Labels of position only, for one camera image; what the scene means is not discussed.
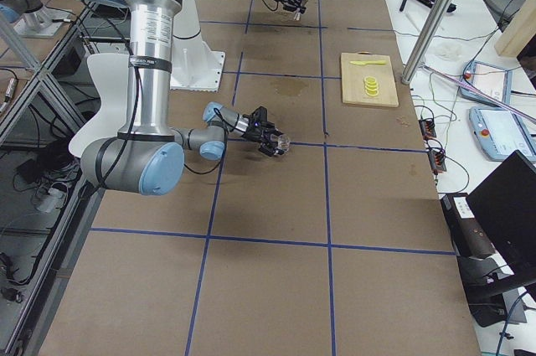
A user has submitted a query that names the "clear glass shaker cup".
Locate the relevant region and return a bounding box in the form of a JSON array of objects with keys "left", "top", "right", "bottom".
[{"left": 275, "top": 134, "right": 291, "bottom": 156}]

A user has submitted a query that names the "bamboo cutting board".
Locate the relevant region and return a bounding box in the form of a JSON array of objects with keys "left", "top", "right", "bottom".
[{"left": 340, "top": 53, "right": 399, "bottom": 108}]

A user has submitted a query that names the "yellow plastic knife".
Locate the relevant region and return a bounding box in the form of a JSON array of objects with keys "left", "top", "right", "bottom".
[{"left": 349, "top": 60, "right": 387, "bottom": 65}]

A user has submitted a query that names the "white plastic chair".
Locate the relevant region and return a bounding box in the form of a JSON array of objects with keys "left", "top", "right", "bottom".
[{"left": 69, "top": 53, "right": 129, "bottom": 162}]

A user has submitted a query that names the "far teach pendant tablet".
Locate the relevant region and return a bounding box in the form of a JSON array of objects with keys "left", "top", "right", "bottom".
[{"left": 461, "top": 60, "right": 513, "bottom": 104}]

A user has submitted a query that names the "teach pendant tablet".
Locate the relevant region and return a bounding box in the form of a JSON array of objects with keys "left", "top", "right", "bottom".
[
  {"left": 461, "top": 60, "right": 513, "bottom": 104},
  {"left": 469, "top": 106, "right": 535, "bottom": 163}
]

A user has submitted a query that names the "near teach pendant tablet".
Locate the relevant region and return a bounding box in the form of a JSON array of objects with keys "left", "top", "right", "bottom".
[{"left": 469, "top": 106, "right": 535, "bottom": 163}]

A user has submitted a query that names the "black laptop monitor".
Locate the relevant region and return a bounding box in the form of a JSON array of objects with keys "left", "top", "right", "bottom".
[{"left": 467, "top": 150, "right": 535, "bottom": 271}]

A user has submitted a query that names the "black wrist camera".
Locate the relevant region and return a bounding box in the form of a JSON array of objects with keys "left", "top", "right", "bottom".
[{"left": 250, "top": 106, "right": 268, "bottom": 126}]

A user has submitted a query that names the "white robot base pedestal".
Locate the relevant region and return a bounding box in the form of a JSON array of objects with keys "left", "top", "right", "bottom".
[{"left": 170, "top": 0, "right": 225, "bottom": 92}]

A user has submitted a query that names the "aluminium frame post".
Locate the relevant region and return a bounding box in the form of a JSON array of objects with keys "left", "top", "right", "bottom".
[{"left": 401, "top": 0, "right": 452, "bottom": 85}]

